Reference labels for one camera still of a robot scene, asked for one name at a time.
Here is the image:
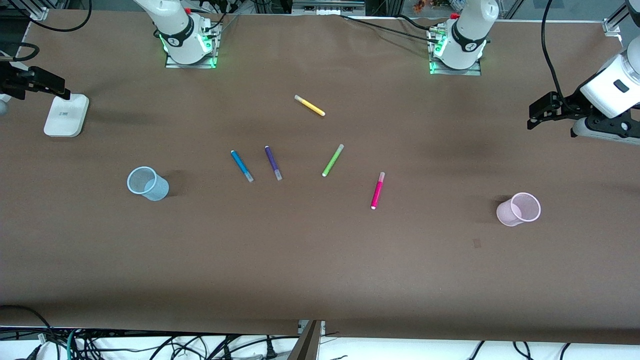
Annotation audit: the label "blue marker pen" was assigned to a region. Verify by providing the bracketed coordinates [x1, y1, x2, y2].
[230, 150, 254, 183]

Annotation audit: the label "translucent blue plastic cup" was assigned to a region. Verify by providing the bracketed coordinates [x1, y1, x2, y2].
[126, 166, 170, 202]

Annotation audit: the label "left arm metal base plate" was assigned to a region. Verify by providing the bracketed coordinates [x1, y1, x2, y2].
[428, 25, 482, 76]

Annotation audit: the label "brown table support beam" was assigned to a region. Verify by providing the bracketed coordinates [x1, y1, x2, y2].
[287, 320, 326, 360]

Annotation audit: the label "pink marker pen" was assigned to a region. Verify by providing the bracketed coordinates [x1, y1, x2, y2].
[370, 172, 386, 210]

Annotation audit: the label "brown paper table cover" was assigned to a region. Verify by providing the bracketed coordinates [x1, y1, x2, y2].
[0, 10, 640, 346]

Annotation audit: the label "black cable across table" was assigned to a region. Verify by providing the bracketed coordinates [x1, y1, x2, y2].
[340, 14, 446, 43]

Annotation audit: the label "green marker pen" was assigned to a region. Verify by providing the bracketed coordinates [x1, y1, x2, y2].
[321, 144, 345, 178]

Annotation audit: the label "black looped floor cable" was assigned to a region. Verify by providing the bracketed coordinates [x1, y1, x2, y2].
[0, 304, 54, 351]

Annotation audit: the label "yellow marker pen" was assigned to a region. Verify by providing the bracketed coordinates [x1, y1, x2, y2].
[294, 94, 326, 117]

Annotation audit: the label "aluminium frame corner bracket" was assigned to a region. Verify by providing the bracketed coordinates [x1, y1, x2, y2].
[20, 0, 49, 22]
[602, 5, 632, 37]

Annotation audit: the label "white desk lamp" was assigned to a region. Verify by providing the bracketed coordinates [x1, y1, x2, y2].
[43, 93, 90, 138]

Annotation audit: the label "purple marker pen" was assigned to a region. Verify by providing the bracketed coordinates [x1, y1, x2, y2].
[264, 145, 283, 181]

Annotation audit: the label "translucent pink plastic cup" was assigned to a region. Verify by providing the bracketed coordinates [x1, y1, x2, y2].
[496, 192, 542, 227]

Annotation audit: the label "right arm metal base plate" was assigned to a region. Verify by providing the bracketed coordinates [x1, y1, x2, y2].
[165, 20, 219, 69]

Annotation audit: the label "grey metal box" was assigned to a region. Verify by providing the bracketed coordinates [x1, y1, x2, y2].
[292, 0, 366, 16]

